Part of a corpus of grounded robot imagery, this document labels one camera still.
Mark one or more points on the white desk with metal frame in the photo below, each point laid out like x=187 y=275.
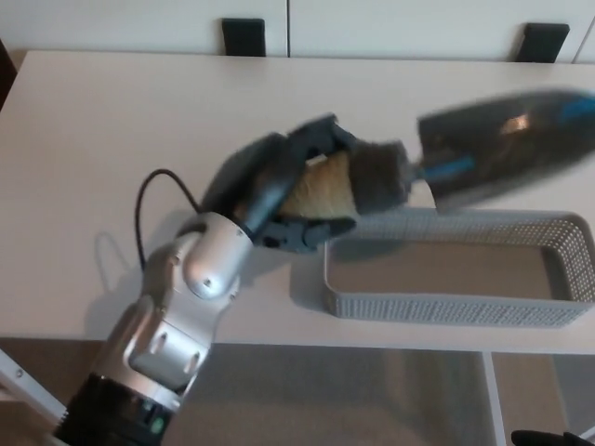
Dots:
x=116 y=116

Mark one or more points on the grey perforated plastic basket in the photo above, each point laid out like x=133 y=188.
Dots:
x=441 y=302

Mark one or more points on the dark brown furniture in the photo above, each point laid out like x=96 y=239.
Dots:
x=5 y=74

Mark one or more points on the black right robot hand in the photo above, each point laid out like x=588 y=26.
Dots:
x=544 y=439

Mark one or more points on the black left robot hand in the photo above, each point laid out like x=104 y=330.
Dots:
x=246 y=176

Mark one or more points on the white cabinet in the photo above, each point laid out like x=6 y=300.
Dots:
x=395 y=23

